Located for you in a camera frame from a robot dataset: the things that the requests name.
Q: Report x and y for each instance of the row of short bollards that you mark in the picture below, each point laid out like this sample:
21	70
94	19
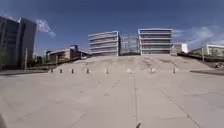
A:
106	71

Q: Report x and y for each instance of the paved ramp mound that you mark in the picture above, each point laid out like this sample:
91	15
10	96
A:
133	62

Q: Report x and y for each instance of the white banded building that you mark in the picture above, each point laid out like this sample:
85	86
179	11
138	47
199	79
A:
155	41
104	43

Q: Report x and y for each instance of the grey concrete slab plaza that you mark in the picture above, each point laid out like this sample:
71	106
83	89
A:
100	100

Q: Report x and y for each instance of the low brown building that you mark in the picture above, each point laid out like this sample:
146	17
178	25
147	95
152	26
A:
66	54

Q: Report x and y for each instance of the small white building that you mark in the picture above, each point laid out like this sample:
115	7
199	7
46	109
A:
181	48

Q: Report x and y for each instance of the pole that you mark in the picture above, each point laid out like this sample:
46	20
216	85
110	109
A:
26	60
202	53

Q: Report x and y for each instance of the tall dark building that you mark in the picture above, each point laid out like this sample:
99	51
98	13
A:
16	43

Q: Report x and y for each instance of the low white building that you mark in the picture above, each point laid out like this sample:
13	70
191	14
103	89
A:
213	50

